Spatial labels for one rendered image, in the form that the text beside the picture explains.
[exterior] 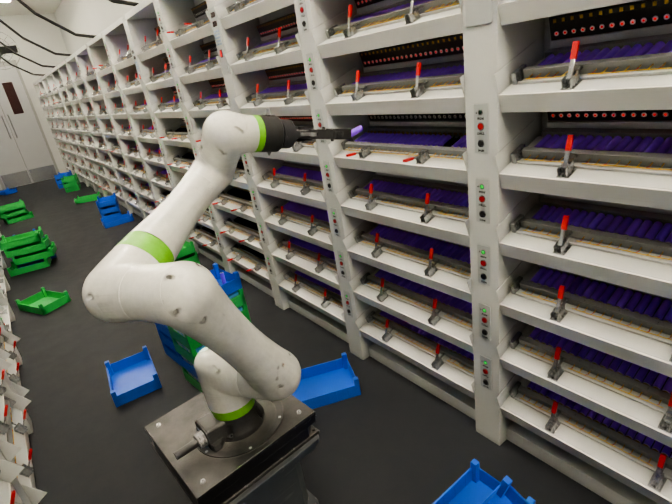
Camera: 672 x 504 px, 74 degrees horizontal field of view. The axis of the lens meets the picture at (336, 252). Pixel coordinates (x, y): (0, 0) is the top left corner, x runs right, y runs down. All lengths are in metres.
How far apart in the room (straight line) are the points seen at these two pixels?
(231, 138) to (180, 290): 0.43
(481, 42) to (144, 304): 0.93
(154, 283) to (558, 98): 0.90
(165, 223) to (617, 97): 0.95
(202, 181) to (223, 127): 0.14
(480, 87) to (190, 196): 0.75
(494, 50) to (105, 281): 0.97
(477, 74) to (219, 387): 1.01
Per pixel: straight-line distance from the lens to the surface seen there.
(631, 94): 1.06
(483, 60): 1.20
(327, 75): 1.69
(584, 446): 1.52
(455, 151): 1.34
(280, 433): 1.30
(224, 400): 1.25
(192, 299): 0.82
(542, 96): 1.13
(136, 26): 3.63
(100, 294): 0.94
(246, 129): 1.12
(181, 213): 1.06
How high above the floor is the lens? 1.24
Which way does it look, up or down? 23 degrees down
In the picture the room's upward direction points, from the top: 9 degrees counter-clockwise
